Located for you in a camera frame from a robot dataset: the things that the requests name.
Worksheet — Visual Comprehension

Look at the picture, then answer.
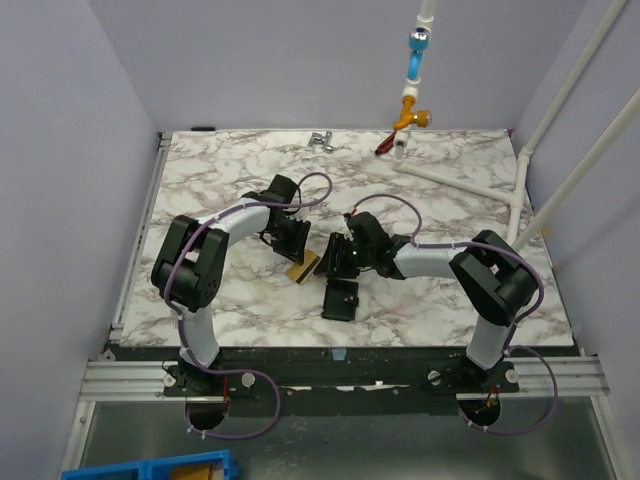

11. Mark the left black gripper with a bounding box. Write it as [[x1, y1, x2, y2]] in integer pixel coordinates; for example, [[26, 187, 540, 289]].
[[267, 215, 310, 265]]

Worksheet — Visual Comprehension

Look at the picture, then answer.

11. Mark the gold credit card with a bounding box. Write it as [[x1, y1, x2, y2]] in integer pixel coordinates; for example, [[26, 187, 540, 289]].
[[285, 249, 321, 285]]

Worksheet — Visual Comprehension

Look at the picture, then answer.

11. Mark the black leather card holder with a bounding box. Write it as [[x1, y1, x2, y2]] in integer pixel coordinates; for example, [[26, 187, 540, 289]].
[[321, 279, 359, 322]]

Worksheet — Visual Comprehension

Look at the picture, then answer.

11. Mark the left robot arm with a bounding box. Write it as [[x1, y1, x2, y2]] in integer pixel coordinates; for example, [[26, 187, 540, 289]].
[[151, 175, 310, 395]]

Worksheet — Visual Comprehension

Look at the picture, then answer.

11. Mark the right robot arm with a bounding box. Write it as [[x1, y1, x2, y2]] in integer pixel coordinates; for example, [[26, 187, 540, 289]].
[[314, 212, 544, 392]]

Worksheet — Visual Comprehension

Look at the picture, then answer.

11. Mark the silver metal clamp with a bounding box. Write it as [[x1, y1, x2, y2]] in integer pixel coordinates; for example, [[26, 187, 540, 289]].
[[307, 130, 334, 153]]

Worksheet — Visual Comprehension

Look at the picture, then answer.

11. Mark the orange pipe valve fitting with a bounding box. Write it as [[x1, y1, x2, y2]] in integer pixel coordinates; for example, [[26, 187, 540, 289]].
[[393, 95, 432, 131]]

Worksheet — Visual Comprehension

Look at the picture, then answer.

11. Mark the blue plastic bin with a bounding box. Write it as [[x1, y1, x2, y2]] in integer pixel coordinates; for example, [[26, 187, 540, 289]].
[[60, 450, 240, 480]]

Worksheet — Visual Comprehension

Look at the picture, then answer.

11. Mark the red handled tool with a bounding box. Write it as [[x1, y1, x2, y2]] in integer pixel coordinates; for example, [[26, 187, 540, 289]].
[[374, 132, 396, 156]]

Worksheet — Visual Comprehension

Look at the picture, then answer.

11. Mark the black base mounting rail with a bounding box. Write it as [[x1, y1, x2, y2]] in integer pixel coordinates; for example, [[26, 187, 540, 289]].
[[164, 347, 519, 416]]

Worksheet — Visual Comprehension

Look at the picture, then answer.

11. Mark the white PVC pipe frame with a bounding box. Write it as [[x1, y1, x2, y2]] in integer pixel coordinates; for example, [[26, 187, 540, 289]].
[[392, 1, 639, 250]]

